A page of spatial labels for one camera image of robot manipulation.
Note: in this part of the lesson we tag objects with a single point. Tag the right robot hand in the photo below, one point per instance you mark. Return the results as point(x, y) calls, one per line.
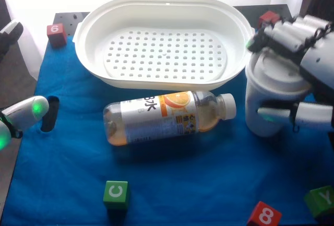
point(318, 53)

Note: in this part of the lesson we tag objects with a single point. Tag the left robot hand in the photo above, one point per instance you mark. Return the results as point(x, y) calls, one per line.
point(28, 109)

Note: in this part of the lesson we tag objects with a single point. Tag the blue cloth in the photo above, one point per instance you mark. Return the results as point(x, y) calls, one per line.
point(208, 171)

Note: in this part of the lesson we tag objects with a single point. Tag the white paper coffee cup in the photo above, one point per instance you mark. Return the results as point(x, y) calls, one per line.
point(261, 90)

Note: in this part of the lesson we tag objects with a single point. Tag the green block with Y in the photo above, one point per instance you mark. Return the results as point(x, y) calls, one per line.
point(322, 201)

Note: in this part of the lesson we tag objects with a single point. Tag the orange juice plastic bottle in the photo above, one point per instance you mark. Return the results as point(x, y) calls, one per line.
point(161, 116)

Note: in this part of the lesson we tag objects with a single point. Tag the red block with 8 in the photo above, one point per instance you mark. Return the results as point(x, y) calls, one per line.
point(264, 214)

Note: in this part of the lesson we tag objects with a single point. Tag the red block with 6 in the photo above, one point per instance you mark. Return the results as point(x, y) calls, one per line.
point(56, 34)

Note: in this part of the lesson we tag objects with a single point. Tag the white perforated plastic tray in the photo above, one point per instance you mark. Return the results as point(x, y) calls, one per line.
point(161, 53)

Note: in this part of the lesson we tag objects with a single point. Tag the red block with B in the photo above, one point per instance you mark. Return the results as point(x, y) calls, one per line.
point(268, 18)

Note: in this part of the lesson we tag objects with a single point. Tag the green block with C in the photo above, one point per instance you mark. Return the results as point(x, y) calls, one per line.
point(116, 193)

